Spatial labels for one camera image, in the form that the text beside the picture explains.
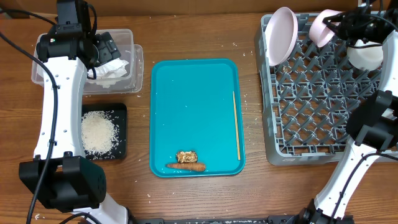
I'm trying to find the small white plate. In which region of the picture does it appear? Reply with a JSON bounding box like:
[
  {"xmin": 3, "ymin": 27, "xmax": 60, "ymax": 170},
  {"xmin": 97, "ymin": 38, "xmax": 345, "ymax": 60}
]
[{"xmin": 308, "ymin": 9, "xmax": 341, "ymax": 47}]

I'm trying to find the pale green bowl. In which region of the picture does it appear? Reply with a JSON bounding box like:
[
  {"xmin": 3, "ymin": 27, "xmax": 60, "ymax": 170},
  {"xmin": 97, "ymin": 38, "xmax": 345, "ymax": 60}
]
[{"xmin": 347, "ymin": 40, "xmax": 383, "ymax": 71}]

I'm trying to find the large white plate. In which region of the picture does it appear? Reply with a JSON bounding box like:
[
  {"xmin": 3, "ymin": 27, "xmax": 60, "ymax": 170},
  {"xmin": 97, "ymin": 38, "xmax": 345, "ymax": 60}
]
[{"xmin": 264, "ymin": 7, "xmax": 298, "ymax": 66}]

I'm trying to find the wooden chopstick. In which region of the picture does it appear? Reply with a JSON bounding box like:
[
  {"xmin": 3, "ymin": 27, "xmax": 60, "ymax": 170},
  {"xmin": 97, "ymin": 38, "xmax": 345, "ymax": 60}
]
[{"xmin": 233, "ymin": 91, "xmax": 241, "ymax": 161}]

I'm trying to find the brown nut bar piece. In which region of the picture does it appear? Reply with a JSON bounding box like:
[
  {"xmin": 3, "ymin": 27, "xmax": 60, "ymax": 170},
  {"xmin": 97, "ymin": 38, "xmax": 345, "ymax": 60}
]
[{"xmin": 176, "ymin": 151, "xmax": 198, "ymax": 163}]

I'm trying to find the white tissue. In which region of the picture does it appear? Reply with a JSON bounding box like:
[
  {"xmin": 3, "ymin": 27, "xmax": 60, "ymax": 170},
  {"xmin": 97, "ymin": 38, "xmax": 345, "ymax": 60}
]
[{"xmin": 87, "ymin": 58, "xmax": 129, "ymax": 88}]

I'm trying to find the white rice pile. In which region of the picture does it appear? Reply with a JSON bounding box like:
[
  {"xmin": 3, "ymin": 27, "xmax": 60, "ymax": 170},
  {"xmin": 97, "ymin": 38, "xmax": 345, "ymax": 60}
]
[{"xmin": 81, "ymin": 111, "xmax": 119, "ymax": 156}]

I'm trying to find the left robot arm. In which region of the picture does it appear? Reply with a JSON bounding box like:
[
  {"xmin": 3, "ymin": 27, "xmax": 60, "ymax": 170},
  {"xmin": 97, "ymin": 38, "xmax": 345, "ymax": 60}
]
[{"xmin": 19, "ymin": 1, "xmax": 134, "ymax": 223}]

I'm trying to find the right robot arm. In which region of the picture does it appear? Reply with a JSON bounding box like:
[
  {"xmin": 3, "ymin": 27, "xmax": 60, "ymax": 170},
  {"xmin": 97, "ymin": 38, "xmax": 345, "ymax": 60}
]
[{"xmin": 288, "ymin": 1, "xmax": 397, "ymax": 223}]

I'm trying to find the grey dishwasher rack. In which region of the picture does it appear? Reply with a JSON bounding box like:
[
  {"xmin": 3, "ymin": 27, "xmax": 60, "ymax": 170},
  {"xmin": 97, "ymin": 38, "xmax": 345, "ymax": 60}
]
[{"xmin": 254, "ymin": 14, "xmax": 382, "ymax": 166}]

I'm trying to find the teal plastic serving tray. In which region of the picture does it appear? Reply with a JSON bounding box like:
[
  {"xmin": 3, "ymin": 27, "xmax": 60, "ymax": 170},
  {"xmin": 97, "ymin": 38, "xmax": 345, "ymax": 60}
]
[{"xmin": 149, "ymin": 58, "xmax": 246, "ymax": 178}]

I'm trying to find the orange carrot piece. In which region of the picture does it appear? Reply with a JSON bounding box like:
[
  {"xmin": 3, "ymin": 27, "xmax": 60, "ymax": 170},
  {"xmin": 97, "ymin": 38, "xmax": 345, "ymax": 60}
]
[{"xmin": 166, "ymin": 162, "xmax": 206, "ymax": 172}]

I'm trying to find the clear plastic bin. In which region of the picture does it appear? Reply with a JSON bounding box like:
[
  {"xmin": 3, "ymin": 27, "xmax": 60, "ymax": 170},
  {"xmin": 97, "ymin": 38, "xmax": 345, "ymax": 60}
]
[{"xmin": 31, "ymin": 29, "xmax": 144, "ymax": 95}]

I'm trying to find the black rectangular tray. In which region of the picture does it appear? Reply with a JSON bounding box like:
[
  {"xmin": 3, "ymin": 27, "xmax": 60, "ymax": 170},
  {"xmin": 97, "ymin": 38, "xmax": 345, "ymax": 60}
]
[{"xmin": 82, "ymin": 103, "xmax": 127, "ymax": 161}]

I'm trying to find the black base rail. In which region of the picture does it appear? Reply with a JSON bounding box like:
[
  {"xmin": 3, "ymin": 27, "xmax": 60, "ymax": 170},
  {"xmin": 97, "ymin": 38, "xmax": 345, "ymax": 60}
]
[{"xmin": 133, "ymin": 215, "xmax": 310, "ymax": 224}]

